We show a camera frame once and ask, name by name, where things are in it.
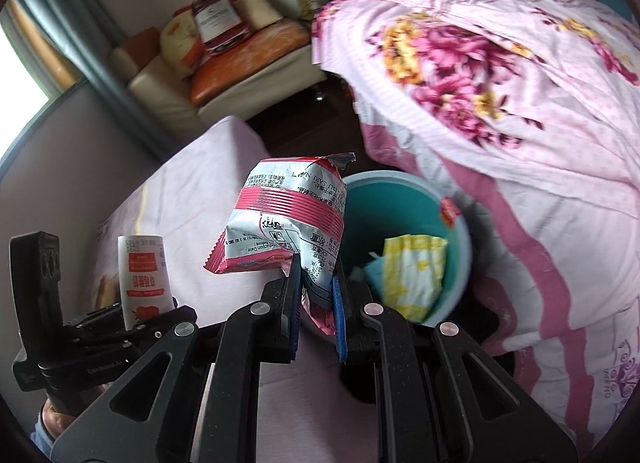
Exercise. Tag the person's left hand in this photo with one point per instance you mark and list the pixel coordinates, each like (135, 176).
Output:
(54, 420)

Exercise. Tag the teal trash bin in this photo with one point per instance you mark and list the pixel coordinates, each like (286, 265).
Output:
(390, 208)

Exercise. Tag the orange back cushion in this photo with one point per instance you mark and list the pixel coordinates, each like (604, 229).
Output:
(137, 43)

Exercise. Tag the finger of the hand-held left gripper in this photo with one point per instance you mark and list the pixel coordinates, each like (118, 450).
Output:
(92, 318)
(170, 318)

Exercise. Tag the pink striped quilt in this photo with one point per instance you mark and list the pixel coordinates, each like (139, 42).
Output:
(525, 253)

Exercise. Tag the white strawberry yogurt bottle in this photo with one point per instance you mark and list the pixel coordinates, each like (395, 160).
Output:
(142, 273)

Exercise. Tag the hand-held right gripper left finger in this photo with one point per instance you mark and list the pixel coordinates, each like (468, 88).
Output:
(285, 328)

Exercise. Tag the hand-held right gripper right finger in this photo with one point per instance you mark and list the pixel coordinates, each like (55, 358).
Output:
(341, 323)

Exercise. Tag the pink silver snack packet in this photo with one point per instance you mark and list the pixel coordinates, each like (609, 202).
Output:
(285, 213)

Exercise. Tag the grey-blue curtain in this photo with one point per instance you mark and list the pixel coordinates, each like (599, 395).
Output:
(90, 58)

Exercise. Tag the cream sofa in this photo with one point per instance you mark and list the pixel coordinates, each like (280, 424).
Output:
(160, 90)

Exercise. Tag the yellow cake wrapper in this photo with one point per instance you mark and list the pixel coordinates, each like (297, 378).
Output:
(415, 268)

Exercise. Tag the beige pillow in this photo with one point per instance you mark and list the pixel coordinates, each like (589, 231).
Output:
(260, 10)

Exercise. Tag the yellow pillow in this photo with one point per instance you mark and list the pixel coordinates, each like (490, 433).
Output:
(177, 40)

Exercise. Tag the orange seat cushion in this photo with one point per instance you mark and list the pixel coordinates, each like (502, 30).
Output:
(250, 55)

